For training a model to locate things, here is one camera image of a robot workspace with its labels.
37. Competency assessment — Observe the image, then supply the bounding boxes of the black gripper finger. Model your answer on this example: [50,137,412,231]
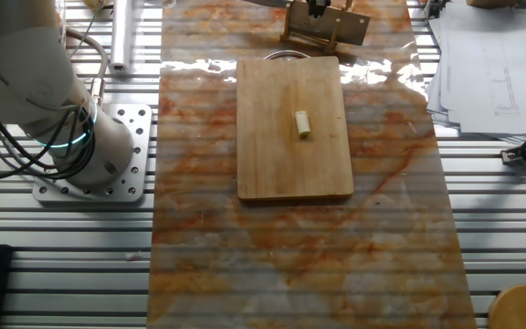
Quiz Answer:
[307,0,332,19]

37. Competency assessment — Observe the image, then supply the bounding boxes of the steel cleaver knife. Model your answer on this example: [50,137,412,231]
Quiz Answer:
[243,0,372,48]

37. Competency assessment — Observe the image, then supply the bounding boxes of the white scallion stalk piece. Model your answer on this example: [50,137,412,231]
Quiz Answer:
[294,110,312,139]

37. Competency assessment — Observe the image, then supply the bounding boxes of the wooden knife rack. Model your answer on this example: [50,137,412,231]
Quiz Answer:
[279,0,355,54]

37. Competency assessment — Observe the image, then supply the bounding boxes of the wooden cutting board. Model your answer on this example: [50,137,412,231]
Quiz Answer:
[235,48,355,202]

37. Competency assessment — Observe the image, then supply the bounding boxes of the white paper stack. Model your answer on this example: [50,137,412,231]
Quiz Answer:
[426,0,526,138]

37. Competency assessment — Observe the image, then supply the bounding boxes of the white plastic wrap roll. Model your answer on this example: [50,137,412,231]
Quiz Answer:
[109,0,135,75]

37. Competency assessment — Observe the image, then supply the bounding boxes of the orange marble pattern mat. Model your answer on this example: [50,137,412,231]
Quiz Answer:
[146,0,478,329]

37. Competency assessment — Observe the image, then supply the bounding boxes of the clear plastic fruit container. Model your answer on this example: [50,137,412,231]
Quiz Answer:
[54,0,67,47]

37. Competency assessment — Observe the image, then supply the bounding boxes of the wooden stand with round base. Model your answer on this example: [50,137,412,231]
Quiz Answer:
[488,283,526,329]

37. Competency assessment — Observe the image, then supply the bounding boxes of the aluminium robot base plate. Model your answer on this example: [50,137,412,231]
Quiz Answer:
[31,102,153,204]

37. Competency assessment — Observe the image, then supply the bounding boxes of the grey hose with metal connector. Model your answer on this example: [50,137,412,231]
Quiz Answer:
[64,27,109,107]

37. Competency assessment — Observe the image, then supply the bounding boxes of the black cable bundle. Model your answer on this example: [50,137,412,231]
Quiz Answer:
[0,40,98,182]

